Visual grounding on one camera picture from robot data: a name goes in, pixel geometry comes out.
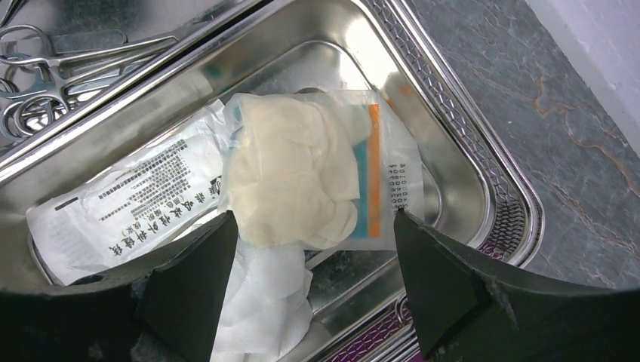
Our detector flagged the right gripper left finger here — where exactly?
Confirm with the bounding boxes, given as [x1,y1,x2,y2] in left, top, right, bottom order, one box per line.
[1,212,238,361]

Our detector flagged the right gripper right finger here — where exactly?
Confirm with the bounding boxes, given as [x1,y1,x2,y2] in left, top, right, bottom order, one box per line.
[393,210,639,361]

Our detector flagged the purple cloth wrap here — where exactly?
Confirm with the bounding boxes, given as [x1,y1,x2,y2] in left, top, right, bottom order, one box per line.
[325,239,506,362]

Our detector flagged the metal instrument tray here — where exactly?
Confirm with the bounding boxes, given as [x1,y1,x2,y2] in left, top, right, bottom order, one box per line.
[0,0,546,362]

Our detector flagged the beige gauze roll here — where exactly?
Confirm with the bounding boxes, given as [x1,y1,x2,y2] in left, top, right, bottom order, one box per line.
[220,90,426,250]

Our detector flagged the steel surgical scissors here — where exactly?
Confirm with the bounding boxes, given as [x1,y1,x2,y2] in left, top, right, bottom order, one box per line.
[1,24,200,143]

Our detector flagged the white crumpled gauze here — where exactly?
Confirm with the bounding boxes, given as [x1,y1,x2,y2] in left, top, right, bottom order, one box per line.
[211,240,312,361]

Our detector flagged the white sterile packet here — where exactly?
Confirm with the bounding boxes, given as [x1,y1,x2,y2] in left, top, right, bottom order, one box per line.
[26,101,229,286]

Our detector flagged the steel forceps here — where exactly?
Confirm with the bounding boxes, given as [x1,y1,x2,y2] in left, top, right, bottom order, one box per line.
[1,46,160,143]

